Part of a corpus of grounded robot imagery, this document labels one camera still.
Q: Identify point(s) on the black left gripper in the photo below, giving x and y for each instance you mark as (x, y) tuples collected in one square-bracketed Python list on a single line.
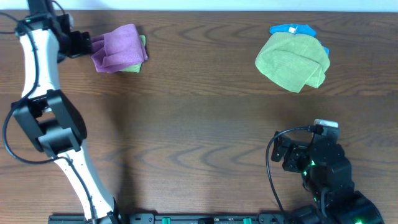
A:
[(80, 40)]

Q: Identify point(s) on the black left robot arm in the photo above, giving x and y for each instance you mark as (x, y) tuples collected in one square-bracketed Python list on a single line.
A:
[(49, 119)]

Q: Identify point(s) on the blue microfiber cloth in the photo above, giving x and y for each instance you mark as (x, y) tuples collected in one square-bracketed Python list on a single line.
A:
[(298, 29)]

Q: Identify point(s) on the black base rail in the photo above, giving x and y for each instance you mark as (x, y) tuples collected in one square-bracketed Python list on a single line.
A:
[(150, 218)]

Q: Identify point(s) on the purple microfiber cloth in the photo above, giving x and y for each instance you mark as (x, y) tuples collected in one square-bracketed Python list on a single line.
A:
[(119, 50)]

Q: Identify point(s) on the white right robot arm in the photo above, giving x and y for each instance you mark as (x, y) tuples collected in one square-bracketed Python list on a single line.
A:
[(327, 174)]

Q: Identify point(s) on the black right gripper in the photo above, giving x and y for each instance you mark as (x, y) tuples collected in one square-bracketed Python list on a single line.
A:
[(293, 149)]

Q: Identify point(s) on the green crumpled microfiber cloth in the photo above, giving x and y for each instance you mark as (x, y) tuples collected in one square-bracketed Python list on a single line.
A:
[(292, 76)]

